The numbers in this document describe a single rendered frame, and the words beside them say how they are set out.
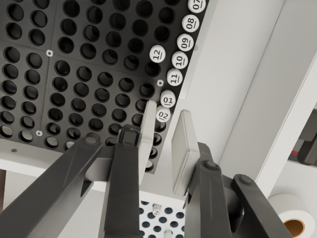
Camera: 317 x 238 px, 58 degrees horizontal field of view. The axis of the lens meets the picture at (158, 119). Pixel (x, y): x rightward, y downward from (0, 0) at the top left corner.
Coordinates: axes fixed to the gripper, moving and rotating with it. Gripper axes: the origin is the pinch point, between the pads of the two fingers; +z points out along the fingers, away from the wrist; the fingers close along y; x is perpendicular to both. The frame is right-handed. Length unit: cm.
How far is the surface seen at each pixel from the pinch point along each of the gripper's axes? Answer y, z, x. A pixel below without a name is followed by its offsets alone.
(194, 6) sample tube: -0.2, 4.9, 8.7
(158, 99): -0.8, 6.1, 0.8
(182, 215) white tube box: 8.2, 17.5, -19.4
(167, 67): -0.8, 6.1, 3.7
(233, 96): 7.4, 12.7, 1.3
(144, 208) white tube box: 2.2, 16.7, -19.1
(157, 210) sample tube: 4.0, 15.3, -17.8
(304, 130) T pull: 12.0, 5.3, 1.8
